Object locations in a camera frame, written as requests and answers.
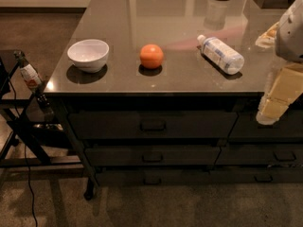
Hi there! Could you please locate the black side table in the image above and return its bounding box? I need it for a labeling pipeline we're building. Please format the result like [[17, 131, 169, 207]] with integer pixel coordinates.
[[0, 50, 80, 168]]

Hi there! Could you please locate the sauce bottle with label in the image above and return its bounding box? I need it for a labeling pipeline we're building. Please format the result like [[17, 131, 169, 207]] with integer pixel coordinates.
[[14, 50, 43, 92]]

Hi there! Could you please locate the dark drawer cabinet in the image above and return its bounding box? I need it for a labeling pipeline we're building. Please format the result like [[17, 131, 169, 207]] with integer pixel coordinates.
[[49, 93, 303, 200]]

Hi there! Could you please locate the orange round fruit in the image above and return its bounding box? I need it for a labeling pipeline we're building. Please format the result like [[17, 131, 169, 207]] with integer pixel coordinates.
[[139, 44, 164, 69]]

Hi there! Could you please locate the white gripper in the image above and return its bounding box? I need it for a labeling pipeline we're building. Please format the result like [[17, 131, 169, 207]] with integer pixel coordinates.
[[256, 63, 303, 125]]

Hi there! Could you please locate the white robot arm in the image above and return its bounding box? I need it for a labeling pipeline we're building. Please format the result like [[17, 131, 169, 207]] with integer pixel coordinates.
[[255, 0, 303, 125]]

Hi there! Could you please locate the white ceramic bowl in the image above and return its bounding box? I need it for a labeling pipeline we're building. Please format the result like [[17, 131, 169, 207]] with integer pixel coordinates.
[[67, 39, 110, 73]]

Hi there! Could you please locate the drawer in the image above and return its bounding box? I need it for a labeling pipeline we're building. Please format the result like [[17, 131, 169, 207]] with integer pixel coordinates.
[[209, 167, 303, 183], [96, 169, 211, 185], [84, 145, 220, 166], [229, 110, 303, 142], [68, 111, 237, 139], [216, 144, 303, 166]]

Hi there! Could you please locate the clear plastic water bottle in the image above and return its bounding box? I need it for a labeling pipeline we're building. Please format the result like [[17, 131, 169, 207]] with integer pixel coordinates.
[[197, 35, 244, 75]]

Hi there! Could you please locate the snack bag on counter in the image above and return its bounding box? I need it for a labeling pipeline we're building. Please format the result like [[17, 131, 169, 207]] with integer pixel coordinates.
[[255, 22, 278, 48]]

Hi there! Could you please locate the black cable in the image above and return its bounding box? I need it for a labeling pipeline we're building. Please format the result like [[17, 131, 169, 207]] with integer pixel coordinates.
[[9, 79, 39, 227]]

